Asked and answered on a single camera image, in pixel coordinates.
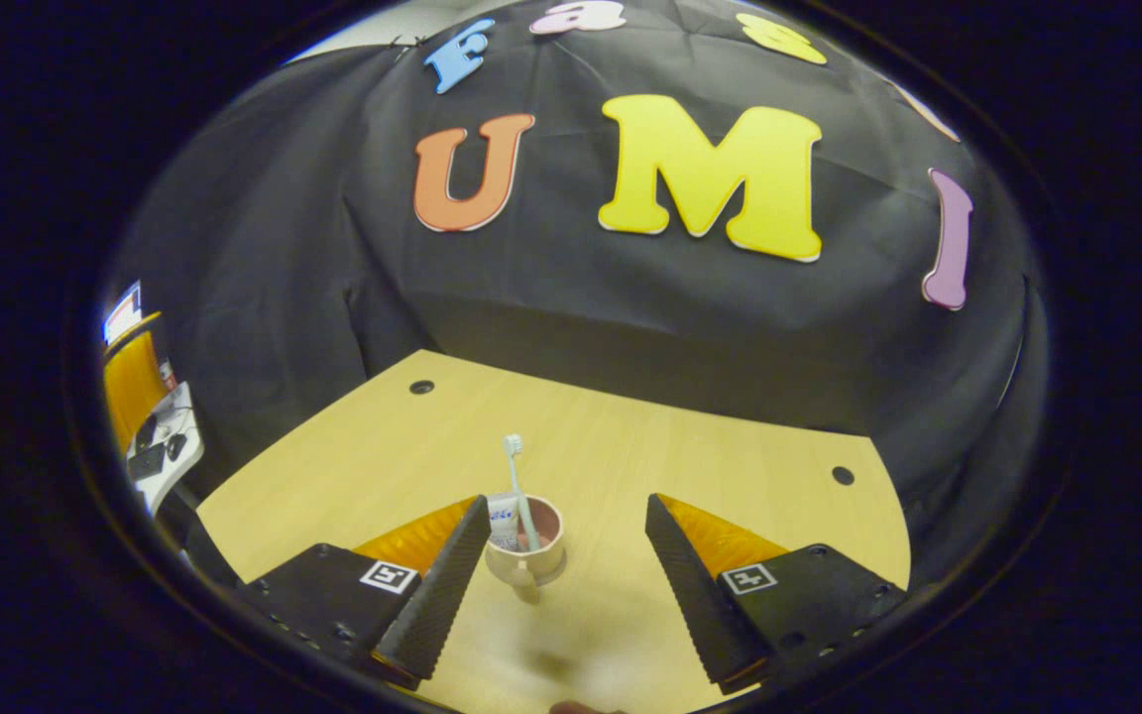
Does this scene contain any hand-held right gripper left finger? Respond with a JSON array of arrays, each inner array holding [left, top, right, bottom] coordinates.
[[234, 494, 493, 692]]

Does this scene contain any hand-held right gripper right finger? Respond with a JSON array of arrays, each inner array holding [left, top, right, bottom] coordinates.
[[644, 493, 909, 695]]

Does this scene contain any white toothbrush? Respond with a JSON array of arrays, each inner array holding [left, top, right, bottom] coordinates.
[[503, 433, 542, 553]]

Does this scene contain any black backdrop cloth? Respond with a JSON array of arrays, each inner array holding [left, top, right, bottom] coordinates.
[[110, 0, 1048, 586]]

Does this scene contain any white side table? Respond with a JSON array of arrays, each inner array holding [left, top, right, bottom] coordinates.
[[125, 382, 205, 517]]

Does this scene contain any beige cup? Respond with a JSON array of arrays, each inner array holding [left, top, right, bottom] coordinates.
[[484, 495, 568, 604]]

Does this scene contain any white toothpaste tube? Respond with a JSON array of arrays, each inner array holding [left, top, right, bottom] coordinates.
[[487, 493, 522, 552]]

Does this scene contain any wooden desktop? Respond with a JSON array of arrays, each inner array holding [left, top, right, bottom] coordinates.
[[194, 349, 912, 714]]

